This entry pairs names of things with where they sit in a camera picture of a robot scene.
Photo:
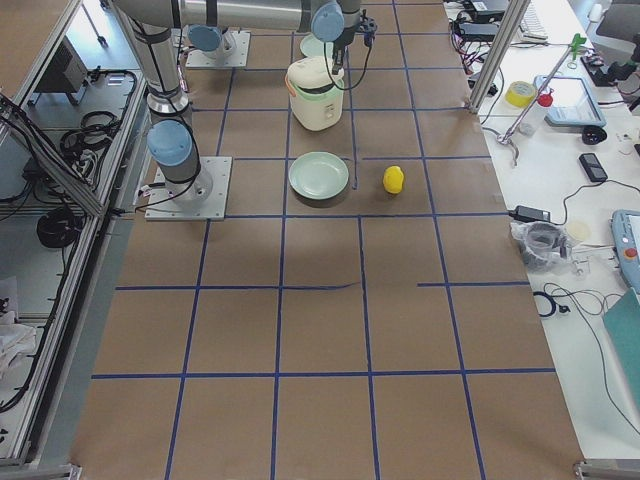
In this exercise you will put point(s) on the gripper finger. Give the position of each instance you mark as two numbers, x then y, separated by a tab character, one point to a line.
338	59

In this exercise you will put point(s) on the black phone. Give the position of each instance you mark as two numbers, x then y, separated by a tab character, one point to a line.
593	168

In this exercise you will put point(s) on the red cap spray bottle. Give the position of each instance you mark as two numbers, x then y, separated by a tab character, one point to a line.
537	113

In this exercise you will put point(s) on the green plate near arm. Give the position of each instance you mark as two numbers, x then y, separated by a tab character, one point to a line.
310	46
318	175

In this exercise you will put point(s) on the white rice cooker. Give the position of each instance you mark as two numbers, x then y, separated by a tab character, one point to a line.
316	94

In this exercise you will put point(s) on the blue teach pendant tablet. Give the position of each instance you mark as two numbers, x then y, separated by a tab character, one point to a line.
573	105

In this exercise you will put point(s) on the yellow tape roll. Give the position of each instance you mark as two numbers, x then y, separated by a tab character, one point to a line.
520	94

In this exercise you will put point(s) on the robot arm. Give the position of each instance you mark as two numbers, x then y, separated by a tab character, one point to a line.
329	21
148	26

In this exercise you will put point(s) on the yellow toy duck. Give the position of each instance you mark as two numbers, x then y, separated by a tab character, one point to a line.
393	179

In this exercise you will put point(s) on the aluminium frame post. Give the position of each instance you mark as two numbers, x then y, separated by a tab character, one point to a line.
508	27

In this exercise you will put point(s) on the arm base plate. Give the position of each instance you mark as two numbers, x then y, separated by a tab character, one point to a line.
205	199
232	52

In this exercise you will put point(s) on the black power adapter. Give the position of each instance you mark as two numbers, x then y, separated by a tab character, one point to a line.
527	214

